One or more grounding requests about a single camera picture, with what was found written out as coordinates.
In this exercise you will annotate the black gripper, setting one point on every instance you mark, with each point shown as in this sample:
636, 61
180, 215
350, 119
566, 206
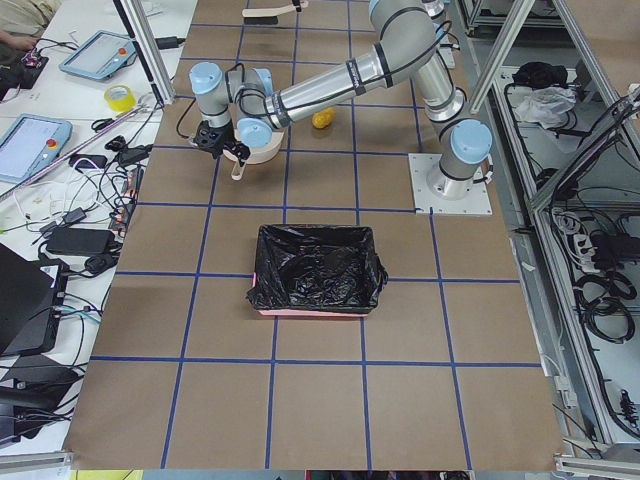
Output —
229, 140

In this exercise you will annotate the beige dustpan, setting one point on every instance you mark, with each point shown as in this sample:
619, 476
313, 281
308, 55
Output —
258, 155

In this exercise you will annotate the yellow trash ball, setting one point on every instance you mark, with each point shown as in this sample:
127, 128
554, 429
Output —
323, 119

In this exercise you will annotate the beige hand brush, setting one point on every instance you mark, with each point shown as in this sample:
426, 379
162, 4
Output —
268, 16

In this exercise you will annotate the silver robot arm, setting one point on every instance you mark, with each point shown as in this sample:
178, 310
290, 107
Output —
241, 110

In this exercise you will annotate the pink bin with black bag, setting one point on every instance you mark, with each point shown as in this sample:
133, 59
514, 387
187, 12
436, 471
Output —
323, 270

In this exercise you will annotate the yellow tape roll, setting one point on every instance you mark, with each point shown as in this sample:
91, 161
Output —
119, 98

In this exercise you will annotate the black scissors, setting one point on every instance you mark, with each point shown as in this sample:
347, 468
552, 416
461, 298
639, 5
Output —
101, 124

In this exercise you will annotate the upper blue teach pendant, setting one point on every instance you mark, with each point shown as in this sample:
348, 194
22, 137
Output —
99, 57

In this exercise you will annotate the blue teach pendant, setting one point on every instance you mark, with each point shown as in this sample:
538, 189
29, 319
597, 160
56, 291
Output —
31, 144
99, 57

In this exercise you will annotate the black laptop power brick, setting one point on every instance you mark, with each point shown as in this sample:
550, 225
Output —
79, 242

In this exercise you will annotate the lower blue teach pendant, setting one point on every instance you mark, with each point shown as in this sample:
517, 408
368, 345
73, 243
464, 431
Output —
31, 144

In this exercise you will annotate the black computer box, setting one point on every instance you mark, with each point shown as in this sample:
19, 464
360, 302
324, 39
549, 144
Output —
31, 293

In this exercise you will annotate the white crumpled cloth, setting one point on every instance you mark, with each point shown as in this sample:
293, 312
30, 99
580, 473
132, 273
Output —
549, 107

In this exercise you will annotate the aluminium frame post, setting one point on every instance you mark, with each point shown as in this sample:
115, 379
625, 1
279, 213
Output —
138, 29

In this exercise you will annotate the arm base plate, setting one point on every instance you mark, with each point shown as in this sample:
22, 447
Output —
434, 193

